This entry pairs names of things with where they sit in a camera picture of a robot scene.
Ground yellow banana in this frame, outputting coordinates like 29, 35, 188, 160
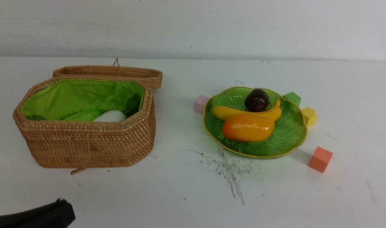
210, 100, 282, 122

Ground orange yellow mango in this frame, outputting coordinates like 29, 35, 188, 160
221, 114, 275, 143

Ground orange foam cube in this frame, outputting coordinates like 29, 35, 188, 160
308, 146, 333, 173

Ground pink foam cube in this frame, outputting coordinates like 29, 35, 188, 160
194, 95, 209, 115

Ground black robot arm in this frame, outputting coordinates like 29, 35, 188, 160
0, 198, 76, 228

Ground green leaf-shaped glass plate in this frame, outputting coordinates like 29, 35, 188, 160
203, 86, 308, 159

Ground green foam cube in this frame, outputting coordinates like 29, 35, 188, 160
283, 92, 302, 106

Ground dark purple mangosteen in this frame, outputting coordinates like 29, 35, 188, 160
245, 88, 269, 112

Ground white radish with leaves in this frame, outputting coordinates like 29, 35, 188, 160
93, 94, 141, 122

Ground yellow foam cube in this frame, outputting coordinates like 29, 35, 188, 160
302, 107, 318, 128

